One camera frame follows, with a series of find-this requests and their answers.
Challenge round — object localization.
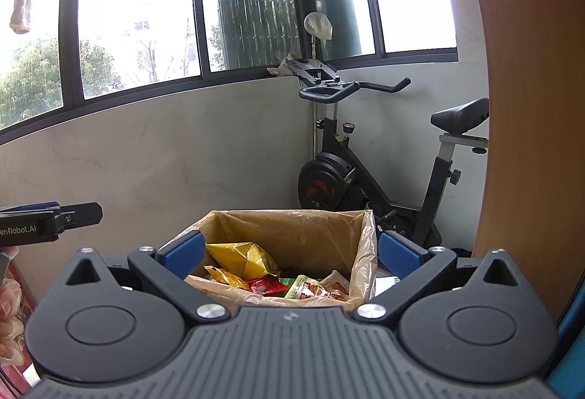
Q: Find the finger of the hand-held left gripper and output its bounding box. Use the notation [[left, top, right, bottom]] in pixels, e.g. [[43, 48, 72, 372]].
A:
[[51, 202, 103, 232], [0, 201, 61, 216]]

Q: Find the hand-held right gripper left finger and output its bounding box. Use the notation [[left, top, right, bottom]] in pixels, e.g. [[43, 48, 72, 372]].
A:
[[55, 231, 231, 327]]

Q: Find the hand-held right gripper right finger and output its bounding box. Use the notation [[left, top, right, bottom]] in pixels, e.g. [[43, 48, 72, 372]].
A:
[[351, 231, 531, 327]]

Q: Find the yellow snack bag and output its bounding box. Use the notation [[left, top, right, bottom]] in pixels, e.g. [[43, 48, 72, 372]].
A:
[[205, 242, 280, 281]]

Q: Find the beige snack packet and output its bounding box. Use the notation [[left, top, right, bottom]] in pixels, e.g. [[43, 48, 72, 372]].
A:
[[320, 270, 352, 303]]

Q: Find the red snack packet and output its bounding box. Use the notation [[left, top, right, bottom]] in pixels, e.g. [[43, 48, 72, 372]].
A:
[[249, 278, 292, 297]]

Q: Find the taped cardboard box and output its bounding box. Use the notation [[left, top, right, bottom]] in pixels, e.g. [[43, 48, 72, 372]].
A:
[[185, 208, 379, 308]]

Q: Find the pale green snack packet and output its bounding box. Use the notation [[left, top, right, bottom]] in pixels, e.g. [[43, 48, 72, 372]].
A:
[[284, 275, 321, 300]]

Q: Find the person's left hand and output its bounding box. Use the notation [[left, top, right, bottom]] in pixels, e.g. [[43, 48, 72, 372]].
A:
[[0, 280, 24, 365]]

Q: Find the red rack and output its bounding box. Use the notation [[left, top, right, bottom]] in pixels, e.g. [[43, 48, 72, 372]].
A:
[[0, 259, 42, 399]]

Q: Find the black exercise bike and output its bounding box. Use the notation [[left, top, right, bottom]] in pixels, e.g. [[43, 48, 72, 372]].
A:
[[286, 56, 490, 251]]

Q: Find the blue plastic object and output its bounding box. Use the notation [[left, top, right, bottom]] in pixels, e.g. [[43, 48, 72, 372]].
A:
[[544, 289, 585, 399]]

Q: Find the wooden board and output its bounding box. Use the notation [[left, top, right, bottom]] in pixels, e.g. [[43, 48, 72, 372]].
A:
[[452, 0, 585, 322]]

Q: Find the crumpled beige rag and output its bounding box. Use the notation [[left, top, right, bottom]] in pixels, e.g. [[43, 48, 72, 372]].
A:
[[267, 54, 302, 77]]

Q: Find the black framed window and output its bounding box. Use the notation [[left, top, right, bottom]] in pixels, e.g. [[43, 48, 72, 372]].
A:
[[0, 0, 458, 144]]

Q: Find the beige plastic bag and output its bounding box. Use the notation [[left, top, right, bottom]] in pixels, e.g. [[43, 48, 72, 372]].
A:
[[304, 12, 333, 41]]

